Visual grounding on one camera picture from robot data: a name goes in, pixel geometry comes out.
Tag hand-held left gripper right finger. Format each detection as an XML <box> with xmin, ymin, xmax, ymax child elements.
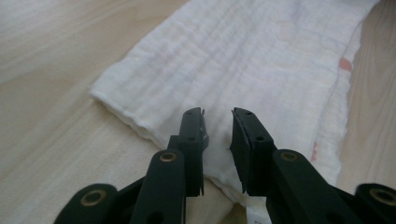
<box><xmin>229</xmin><ymin>106</ymin><xmax>277</xmax><ymax>198</ymax></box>

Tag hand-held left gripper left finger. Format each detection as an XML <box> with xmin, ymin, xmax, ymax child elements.
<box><xmin>167</xmin><ymin>106</ymin><xmax>210</xmax><ymax>198</ymax></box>

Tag cream white muslin cloth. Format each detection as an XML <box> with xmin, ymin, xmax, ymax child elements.
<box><xmin>89</xmin><ymin>0</ymin><xmax>382</xmax><ymax>224</ymax></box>

